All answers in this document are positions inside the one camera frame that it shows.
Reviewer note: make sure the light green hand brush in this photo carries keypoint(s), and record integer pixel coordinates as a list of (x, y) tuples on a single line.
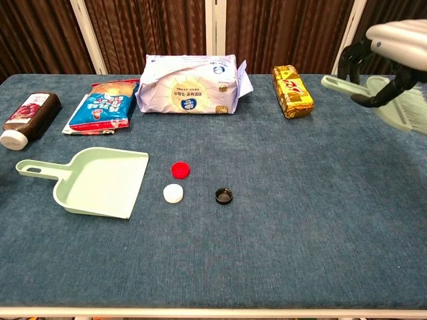
[(393, 113)]

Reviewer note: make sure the blue table cloth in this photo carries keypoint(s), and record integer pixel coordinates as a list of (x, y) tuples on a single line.
[(267, 250)]

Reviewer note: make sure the black bottle cap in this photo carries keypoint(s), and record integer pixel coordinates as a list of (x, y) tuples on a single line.
[(223, 196)]

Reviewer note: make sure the brown pleated partition panel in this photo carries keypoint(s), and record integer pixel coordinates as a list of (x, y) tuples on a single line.
[(387, 10), (33, 33), (283, 30), (150, 30)]

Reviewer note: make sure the light green dustpan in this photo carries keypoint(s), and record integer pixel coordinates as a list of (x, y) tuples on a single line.
[(100, 183)]

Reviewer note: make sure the white table frame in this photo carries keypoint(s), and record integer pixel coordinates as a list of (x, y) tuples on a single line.
[(213, 313)]

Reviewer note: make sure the blue red snack bag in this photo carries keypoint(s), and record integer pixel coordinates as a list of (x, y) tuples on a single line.
[(100, 110)]

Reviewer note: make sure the red bottle cap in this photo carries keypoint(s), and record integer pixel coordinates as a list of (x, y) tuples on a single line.
[(180, 170)]

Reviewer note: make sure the gold chocolate bar pack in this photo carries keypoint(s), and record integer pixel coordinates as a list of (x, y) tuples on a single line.
[(293, 93)]

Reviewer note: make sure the dark juice bottle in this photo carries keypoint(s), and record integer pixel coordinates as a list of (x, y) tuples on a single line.
[(33, 113)]

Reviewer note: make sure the white tissue pack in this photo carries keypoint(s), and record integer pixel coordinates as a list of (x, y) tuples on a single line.
[(187, 86)]

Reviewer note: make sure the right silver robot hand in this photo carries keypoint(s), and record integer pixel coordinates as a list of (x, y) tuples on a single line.
[(397, 40)]

